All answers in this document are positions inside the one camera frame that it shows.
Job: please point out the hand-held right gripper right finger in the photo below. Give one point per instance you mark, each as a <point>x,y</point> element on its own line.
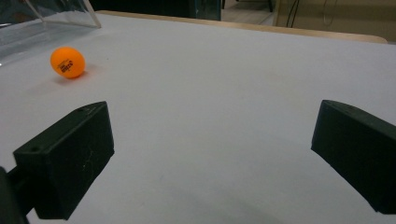
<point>358,149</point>

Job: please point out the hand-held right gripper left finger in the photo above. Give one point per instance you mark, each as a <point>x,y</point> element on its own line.
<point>67,158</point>

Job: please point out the orange ping pong ball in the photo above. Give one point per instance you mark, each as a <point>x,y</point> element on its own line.
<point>67,62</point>

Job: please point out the clear plastic container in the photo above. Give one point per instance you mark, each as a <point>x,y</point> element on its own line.
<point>37,21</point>

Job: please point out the dark cabinet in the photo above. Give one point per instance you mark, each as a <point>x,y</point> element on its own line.
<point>162,7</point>

